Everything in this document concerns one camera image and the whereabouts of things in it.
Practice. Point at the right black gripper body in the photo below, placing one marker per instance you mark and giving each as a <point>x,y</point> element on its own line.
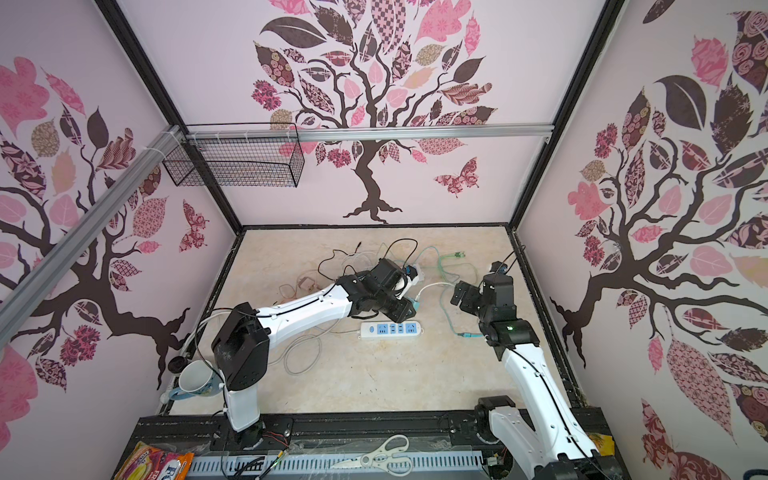
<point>473,301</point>

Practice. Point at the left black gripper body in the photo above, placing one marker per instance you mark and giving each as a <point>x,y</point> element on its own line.
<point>394,308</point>

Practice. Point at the long multicolour power strip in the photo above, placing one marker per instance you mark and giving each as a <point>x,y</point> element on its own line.
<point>415,274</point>

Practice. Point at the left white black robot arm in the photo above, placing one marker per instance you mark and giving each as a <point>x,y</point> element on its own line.
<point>241,348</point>

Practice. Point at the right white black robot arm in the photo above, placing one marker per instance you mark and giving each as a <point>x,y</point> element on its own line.
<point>545,439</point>

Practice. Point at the small blue-socket power strip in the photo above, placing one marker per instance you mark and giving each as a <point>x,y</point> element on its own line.
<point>389,330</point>

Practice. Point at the yellow snack bag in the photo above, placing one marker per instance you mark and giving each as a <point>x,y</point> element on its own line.
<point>605,444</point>

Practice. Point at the white mug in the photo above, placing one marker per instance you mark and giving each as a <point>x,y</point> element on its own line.
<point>198,379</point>

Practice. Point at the red yellow snack packet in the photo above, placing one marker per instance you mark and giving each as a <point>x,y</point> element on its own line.
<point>147,462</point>

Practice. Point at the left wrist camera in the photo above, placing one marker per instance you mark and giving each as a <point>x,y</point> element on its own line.
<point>398,279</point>

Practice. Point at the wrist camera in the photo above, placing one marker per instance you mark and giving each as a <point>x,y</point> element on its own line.
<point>499,267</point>
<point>398,279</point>

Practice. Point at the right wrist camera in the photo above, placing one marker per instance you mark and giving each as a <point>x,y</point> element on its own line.
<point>499,267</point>

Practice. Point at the black mounting rail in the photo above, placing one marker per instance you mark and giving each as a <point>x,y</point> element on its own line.
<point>213,432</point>

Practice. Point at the white handled scissors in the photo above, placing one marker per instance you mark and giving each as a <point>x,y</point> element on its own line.
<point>390,457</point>

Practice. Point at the white slotted cable duct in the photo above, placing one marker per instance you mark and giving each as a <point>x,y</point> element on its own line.
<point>318,466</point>

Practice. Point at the black wire basket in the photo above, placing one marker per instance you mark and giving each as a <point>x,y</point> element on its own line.
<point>252,154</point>

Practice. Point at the aluminium frame bar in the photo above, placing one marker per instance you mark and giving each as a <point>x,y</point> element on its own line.
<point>19,306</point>

